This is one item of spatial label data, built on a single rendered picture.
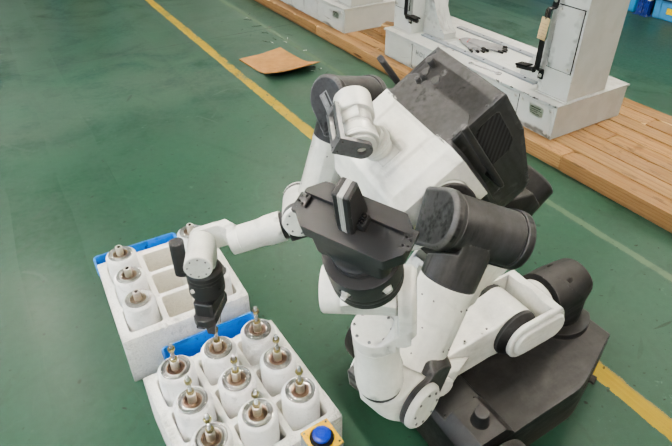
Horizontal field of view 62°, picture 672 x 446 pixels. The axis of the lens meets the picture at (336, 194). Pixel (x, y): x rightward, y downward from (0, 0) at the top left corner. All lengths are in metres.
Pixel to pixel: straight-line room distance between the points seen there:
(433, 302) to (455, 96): 0.35
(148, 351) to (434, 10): 2.73
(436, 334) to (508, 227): 0.19
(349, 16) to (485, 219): 3.61
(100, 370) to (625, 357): 1.67
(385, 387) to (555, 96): 2.37
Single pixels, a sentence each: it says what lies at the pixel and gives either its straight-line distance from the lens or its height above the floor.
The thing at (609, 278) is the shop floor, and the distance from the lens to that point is 2.35.
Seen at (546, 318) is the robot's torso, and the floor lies 0.33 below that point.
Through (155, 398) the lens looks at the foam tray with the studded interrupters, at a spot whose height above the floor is 0.18.
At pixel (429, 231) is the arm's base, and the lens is 0.86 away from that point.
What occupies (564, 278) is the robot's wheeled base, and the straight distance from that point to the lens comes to 1.72.
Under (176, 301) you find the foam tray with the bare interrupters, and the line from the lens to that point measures 1.90.
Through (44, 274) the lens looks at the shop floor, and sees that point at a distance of 2.40.
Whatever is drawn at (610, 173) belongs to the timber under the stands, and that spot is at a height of 0.08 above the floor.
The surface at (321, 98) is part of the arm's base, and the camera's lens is 1.14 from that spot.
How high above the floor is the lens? 1.43
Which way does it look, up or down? 34 degrees down
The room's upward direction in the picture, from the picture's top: straight up
